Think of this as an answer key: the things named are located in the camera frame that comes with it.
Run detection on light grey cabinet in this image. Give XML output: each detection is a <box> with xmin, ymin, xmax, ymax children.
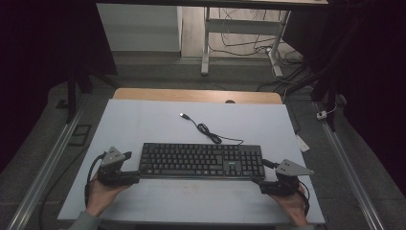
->
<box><xmin>96</xmin><ymin>3</ymin><xmax>183</xmax><ymax>53</ymax></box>

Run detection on hand-held gripper black cable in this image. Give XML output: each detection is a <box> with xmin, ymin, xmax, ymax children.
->
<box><xmin>83</xmin><ymin>152</ymin><xmax>107</xmax><ymax>209</ymax></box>
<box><xmin>298</xmin><ymin>180</ymin><xmax>311</xmax><ymax>217</ymax></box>

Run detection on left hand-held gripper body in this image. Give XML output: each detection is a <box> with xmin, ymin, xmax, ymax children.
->
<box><xmin>97</xmin><ymin>146</ymin><xmax>133</xmax><ymax>188</ymax></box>

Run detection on right hand-held gripper black cable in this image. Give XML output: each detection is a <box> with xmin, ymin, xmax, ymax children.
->
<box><xmin>298</xmin><ymin>180</ymin><xmax>311</xmax><ymax>217</ymax></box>

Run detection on black computer keyboard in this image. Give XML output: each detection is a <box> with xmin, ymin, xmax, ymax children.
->
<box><xmin>138</xmin><ymin>142</ymin><xmax>266</xmax><ymax>180</ymax></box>

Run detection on aluminium rail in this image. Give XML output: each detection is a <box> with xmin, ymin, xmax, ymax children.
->
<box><xmin>314</xmin><ymin>101</ymin><xmax>387</xmax><ymax>230</ymax></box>
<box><xmin>7</xmin><ymin>103</ymin><xmax>85</xmax><ymax>230</ymax></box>

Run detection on black metal stand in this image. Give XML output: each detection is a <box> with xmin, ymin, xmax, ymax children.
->
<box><xmin>65</xmin><ymin>63</ymin><xmax>94</xmax><ymax>125</ymax></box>
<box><xmin>310</xmin><ymin>71</ymin><xmax>340</xmax><ymax>132</ymax></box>

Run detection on desk with white legs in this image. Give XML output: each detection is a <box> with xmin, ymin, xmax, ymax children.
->
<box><xmin>95</xmin><ymin>0</ymin><xmax>329</xmax><ymax>78</ymax></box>

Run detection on black keyboard cable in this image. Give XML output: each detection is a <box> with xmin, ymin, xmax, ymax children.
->
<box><xmin>179</xmin><ymin>112</ymin><xmax>244</xmax><ymax>146</ymax></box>

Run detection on white paper tag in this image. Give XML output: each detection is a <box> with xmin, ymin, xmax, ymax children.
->
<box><xmin>295</xmin><ymin>133</ymin><xmax>311</xmax><ymax>153</ymax></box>

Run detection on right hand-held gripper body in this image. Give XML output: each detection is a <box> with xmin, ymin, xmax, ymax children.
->
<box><xmin>259</xmin><ymin>158</ymin><xmax>315</xmax><ymax>196</ymax></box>

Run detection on white board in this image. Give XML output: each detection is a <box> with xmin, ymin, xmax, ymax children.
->
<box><xmin>57</xmin><ymin>99</ymin><xmax>326</xmax><ymax>224</ymax></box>

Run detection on person's right hand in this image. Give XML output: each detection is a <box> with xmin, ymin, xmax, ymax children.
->
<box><xmin>271</xmin><ymin>186</ymin><xmax>309</xmax><ymax>226</ymax></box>

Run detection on long black floor cable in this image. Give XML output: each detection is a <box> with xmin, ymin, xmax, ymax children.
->
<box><xmin>37</xmin><ymin>145</ymin><xmax>91</xmax><ymax>230</ymax></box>

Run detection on person's left hand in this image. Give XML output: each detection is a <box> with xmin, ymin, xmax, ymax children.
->
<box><xmin>85</xmin><ymin>180</ymin><xmax>130</xmax><ymax>219</ymax></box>

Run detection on dark curtain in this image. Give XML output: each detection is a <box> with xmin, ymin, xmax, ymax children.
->
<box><xmin>282</xmin><ymin>0</ymin><xmax>406</xmax><ymax>195</ymax></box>
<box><xmin>0</xmin><ymin>0</ymin><xmax>119</xmax><ymax>175</ymax></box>

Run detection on thick black floor cables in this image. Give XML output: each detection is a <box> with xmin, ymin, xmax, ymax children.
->
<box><xmin>257</xmin><ymin>63</ymin><xmax>317</xmax><ymax>94</ymax></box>

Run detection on tangle of thin floor cables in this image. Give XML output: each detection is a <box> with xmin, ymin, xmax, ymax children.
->
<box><xmin>209</xmin><ymin>8</ymin><xmax>305</xmax><ymax>66</ymax></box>

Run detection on left hand-held gripper black cable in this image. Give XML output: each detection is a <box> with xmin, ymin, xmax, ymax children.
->
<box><xmin>83</xmin><ymin>152</ymin><xmax>107</xmax><ymax>209</ymax></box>

